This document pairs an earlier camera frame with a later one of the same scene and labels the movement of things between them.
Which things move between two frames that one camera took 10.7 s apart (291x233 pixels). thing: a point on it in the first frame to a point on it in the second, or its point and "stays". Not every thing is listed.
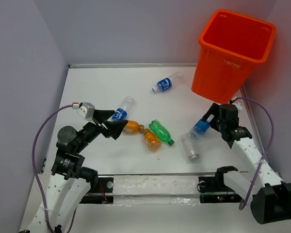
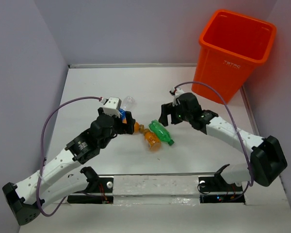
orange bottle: x=133 y=126 stays
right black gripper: x=215 y=109 to x=168 y=108
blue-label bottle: x=121 y=113 stays
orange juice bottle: x=153 y=141 stays
